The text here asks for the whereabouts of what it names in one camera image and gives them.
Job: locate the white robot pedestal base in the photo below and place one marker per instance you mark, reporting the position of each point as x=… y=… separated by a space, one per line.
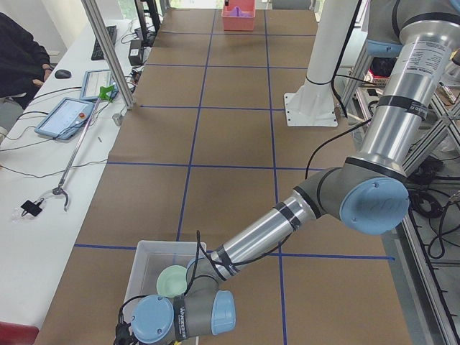
x=313 y=103

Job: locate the black power adapter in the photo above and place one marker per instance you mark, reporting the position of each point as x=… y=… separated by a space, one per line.
x=136 y=53

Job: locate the small metal cylinder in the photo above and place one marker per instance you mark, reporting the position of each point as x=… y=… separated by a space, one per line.
x=117 y=119

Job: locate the far blue teach pendant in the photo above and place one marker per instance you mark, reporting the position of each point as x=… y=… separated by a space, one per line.
x=93 y=80

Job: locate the near blue teach pendant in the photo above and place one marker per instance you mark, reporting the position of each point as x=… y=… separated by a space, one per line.
x=65 y=119

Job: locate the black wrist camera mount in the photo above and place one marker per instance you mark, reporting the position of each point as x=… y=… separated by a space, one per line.
x=123 y=336

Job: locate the pink plastic bin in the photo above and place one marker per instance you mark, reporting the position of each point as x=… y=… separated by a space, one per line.
x=242 y=24

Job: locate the red object at corner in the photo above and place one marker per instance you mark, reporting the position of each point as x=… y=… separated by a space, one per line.
x=18 y=334

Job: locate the pale green ceramic bowl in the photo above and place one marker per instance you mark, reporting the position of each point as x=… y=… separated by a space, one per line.
x=172 y=282

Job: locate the small black clip device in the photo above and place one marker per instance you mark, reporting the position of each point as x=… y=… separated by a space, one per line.
x=32 y=208

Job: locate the person in black clothes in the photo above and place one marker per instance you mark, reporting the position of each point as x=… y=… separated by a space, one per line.
x=25 y=65

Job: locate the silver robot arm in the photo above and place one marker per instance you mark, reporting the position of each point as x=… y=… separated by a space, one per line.
x=367 y=193

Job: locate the purple microfiber cloth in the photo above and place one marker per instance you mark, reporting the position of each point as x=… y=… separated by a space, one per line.
x=238 y=12

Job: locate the aluminium frame post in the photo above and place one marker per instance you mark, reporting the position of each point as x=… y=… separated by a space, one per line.
x=99 y=29

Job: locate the black computer mouse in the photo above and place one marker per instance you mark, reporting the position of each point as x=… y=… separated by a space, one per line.
x=62 y=74

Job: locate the blue teach pendant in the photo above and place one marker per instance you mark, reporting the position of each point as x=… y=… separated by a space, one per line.
x=65 y=119
x=93 y=80

